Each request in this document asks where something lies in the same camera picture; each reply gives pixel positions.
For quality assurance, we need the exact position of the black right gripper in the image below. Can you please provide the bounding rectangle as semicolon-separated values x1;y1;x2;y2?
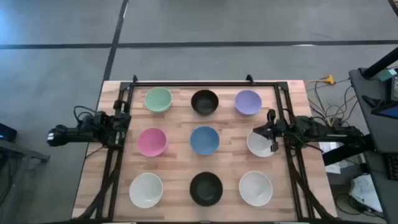
252;108;289;154

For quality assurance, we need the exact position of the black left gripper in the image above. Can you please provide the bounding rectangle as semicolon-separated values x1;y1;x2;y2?
112;99;132;147

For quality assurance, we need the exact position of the white bowl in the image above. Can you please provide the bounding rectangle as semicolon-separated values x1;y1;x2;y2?
246;129;276;158
129;172;164;209
238;170;274;207

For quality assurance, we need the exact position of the pink bowl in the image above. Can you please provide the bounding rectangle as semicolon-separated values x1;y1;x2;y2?
137;127;168;157

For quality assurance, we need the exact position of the purple bowl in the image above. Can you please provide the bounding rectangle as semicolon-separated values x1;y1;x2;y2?
234;89;263;116

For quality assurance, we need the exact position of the green bowl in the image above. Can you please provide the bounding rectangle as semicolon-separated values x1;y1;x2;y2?
144;86;173;113

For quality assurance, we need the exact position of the black bowl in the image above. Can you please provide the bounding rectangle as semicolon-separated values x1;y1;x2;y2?
190;89;220;116
189;171;224;207

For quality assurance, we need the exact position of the blue bowl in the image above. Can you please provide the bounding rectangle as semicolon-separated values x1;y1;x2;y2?
189;125;221;156

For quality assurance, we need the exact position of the white paper sheet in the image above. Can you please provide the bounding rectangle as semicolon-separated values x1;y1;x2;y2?
318;141;342;175

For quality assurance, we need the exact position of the black diagonal support bar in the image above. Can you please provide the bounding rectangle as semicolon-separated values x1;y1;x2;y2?
322;136;374;166

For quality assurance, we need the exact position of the grey side bench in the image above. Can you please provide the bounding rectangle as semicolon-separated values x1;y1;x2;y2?
0;138;51;170

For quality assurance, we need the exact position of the crumpled white paper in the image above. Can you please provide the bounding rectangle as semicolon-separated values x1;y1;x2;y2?
348;174;383;213

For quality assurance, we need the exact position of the dark grey desk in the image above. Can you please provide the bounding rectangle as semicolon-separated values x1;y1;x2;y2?
348;67;398;224

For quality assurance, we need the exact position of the black device with blue light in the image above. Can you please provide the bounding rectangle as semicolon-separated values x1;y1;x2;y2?
0;123;18;143

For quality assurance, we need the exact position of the tablet with blue screen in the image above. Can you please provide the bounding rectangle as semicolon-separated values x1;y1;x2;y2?
362;95;398;121

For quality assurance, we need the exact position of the black keyboard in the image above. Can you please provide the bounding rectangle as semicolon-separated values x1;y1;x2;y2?
385;154;398;181

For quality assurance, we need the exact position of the black pole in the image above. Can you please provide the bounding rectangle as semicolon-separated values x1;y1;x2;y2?
362;46;398;79

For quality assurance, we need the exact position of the teal small box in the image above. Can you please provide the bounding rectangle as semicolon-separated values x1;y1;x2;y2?
378;68;398;82

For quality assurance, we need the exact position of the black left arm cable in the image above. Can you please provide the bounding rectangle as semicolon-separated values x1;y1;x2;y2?
73;105;98;124

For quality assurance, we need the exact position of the yellow cable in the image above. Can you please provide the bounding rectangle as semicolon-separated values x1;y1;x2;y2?
305;78;358;125

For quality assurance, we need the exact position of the black floor cable bundle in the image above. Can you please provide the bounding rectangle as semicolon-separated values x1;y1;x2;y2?
309;82;360;127

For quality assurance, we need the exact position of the black metal table frame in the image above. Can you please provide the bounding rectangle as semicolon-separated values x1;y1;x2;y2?
73;74;338;222

